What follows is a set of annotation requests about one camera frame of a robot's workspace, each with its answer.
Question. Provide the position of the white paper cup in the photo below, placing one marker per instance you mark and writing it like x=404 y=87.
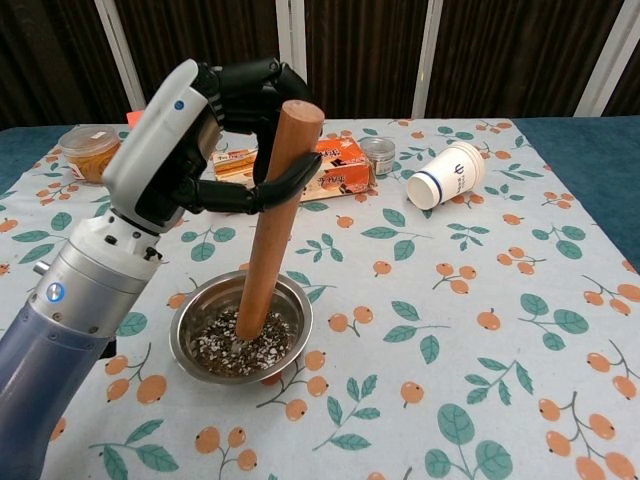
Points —
x=450 y=175

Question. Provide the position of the metal bowl with contents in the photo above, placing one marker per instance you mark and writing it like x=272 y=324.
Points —
x=295 y=310

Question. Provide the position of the floral tablecloth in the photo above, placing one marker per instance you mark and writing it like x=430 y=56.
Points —
x=450 y=350

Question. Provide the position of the white partition post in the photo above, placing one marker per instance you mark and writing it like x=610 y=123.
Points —
x=427 y=55
x=610 y=55
x=120 y=55
x=291 y=35

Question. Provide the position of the small metal tin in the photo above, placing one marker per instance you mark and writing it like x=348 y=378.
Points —
x=377 y=156

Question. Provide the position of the orange cube box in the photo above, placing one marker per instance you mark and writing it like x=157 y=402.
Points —
x=134 y=121

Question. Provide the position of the orange biscuit box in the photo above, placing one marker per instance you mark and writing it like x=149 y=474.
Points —
x=340 y=172

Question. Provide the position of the clear jar brown contents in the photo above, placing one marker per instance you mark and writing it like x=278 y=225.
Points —
x=90 y=155

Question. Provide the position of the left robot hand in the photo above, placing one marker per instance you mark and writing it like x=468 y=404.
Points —
x=155 y=145

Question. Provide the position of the wooden stick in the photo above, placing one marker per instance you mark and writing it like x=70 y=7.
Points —
x=265 y=260

